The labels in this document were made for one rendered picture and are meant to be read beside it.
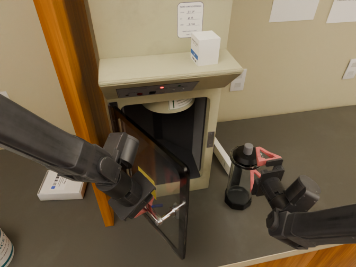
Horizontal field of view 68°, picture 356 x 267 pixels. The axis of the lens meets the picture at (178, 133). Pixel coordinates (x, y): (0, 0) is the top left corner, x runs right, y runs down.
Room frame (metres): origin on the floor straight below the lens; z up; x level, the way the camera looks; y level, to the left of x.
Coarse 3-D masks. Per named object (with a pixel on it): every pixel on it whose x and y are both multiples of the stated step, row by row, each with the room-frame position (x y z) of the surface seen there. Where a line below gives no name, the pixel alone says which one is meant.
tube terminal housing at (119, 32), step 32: (96, 0) 0.59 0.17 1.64; (128, 0) 0.61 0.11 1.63; (160, 0) 0.62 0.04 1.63; (192, 0) 0.64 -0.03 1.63; (224, 0) 0.65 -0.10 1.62; (96, 32) 0.59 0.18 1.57; (128, 32) 0.60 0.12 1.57; (160, 32) 0.62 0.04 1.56; (224, 32) 0.65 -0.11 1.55; (160, 96) 0.62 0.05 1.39; (192, 96) 0.64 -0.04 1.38
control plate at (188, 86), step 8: (128, 88) 0.51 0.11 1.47; (136, 88) 0.52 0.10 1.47; (144, 88) 0.53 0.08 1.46; (152, 88) 0.54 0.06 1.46; (160, 88) 0.55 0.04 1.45; (168, 88) 0.56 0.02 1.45; (176, 88) 0.57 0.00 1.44; (184, 88) 0.58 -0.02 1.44; (192, 88) 0.59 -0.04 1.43; (120, 96) 0.55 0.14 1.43; (128, 96) 0.56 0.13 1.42
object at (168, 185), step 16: (128, 128) 0.51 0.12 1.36; (144, 144) 0.46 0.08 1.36; (160, 144) 0.42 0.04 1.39; (144, 160) 0.46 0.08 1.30; (160, 160) 0.41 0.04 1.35; (176, 160) 0.37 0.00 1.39; (160, 176) 0.41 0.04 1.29; (176, 176) 0.37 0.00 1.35; (160, 192) 0.42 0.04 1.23; (176, 192) 0.37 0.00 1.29; (160, 208) 0.42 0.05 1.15; (176, 208) 0.37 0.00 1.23; (176, 224) 0.37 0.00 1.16; (176, 240) 0.37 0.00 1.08
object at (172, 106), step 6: (156, 102) 0.65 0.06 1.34; (162, 102) 0.65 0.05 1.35; (168, 102) 0.65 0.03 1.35; (174, 102) 0.65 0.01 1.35; (180, 102) 0.66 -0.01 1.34; (186, 102) 0.67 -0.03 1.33; (192, 102) 0.69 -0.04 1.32; (150, 108) 0.65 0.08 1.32; (156, 108) 0.65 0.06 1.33; (162, 108) 0.64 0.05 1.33; (168, 108) 0.64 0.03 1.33; (174, 108) 0.64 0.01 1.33; (180, 108) 0.65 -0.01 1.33; (186, 108) 0.66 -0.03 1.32
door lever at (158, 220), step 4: (148, 204) 0.39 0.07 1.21; (144, 208) 0.39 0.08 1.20; (148, 208) 0.38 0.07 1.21; (152, 208) 0.38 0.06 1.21; (172, 208) 0.38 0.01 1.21; (148, 212) 0.37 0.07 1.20; (152, 212) 0.37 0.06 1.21; (156, 212) 0.37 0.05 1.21; (168, 212) 0.37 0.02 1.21; (172, 212) 0.37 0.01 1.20; (152, 216) 0.36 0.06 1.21; (156, 216) 0.36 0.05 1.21; (160, 216) 0.36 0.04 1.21; (164, 216) 0.36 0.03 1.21; (168, 216) 0.36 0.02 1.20; (156, 220) 0.35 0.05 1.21; (160, 220) 0.35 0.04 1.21; (164, 220) 0.35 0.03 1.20; (156, 224) 0.34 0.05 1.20; (160, 224) 0.34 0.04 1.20
